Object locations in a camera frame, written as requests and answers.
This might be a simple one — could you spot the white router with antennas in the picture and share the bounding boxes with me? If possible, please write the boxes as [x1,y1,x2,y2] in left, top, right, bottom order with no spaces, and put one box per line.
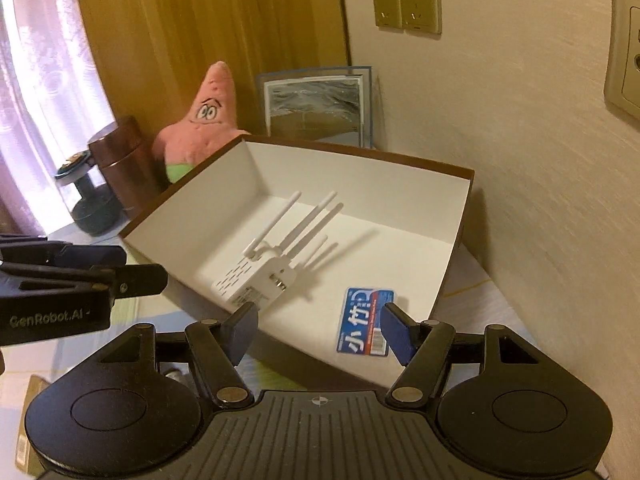
[210,190,346,314]

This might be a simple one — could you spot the blue card pack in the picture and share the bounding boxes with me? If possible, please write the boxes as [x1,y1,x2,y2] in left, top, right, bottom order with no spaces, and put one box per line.
[334,287,409,358]

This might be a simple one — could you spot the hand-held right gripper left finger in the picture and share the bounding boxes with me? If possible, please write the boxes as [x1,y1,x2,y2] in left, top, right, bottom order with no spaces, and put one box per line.
[97,302,261,407]

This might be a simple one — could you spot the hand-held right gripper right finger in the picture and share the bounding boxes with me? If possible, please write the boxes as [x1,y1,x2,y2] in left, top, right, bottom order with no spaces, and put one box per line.
[379,301,541,405]

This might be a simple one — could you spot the large beige wall socket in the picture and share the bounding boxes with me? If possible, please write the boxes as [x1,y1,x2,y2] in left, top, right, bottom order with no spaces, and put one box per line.
[602,0,640,122]

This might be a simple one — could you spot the brown cardboard box white inside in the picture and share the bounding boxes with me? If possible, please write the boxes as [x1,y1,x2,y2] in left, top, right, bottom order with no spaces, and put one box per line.
[118,133,475,392]

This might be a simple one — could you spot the yellow flat box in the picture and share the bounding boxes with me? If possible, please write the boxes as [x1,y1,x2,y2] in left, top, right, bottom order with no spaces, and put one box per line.
[14,374,57,477]

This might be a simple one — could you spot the pink lace curtain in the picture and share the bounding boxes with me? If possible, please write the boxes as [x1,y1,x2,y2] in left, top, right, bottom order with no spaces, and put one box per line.
[0,0,119,237]

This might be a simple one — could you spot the pink starfish plush toy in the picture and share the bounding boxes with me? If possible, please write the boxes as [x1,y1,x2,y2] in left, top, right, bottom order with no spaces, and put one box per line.
[151,61,251,184]

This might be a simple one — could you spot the blue framed picture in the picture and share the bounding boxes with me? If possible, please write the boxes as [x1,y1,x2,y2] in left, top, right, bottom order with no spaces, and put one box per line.
[256,65,377,150]

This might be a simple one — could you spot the copper cylindrical canister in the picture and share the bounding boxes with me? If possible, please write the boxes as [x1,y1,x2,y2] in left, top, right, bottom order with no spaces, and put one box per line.
[88,115,169,219]

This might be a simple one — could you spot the dark teal glass humidifier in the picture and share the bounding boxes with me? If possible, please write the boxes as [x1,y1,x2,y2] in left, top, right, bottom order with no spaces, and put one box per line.
[54,152,126,237]

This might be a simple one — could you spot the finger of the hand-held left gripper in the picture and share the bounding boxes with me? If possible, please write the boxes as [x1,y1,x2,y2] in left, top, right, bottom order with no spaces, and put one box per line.
[0,234,127,272]
[0,260,169,304]

